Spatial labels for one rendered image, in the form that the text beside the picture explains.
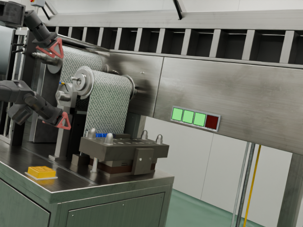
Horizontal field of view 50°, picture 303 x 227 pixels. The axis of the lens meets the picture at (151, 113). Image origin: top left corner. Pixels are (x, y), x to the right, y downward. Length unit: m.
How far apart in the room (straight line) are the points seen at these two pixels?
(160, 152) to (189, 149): 2.73
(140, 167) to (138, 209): 0.18
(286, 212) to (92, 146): 0.82
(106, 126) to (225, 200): 2.74
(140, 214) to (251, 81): 0.71
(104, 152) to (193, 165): 3.01
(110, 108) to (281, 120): 0.73
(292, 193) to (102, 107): 0.87
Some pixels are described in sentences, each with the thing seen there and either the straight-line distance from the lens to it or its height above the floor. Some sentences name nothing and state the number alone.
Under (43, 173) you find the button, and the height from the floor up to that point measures 0.92.
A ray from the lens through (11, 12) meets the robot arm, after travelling 1.29.
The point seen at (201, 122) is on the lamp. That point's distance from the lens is 1.41.
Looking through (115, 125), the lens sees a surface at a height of 1.08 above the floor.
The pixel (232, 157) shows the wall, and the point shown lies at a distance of 3.95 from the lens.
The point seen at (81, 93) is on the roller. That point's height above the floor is 1.20.
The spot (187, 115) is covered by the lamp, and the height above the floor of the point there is 1.19.
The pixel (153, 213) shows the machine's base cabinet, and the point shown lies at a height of 0.73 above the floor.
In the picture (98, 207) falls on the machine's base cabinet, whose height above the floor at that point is 0.81.
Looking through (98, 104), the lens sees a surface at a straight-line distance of 1.45.
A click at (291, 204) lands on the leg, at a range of 1.46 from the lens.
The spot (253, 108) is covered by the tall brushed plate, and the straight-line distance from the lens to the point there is 1.32.
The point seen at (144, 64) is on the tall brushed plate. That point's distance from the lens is 1.66.
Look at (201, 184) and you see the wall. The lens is 4.18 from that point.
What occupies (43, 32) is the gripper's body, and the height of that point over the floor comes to 1.41.
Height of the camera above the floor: 1.27
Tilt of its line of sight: 4 degrees down
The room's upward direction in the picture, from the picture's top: 10 degrees clockwise
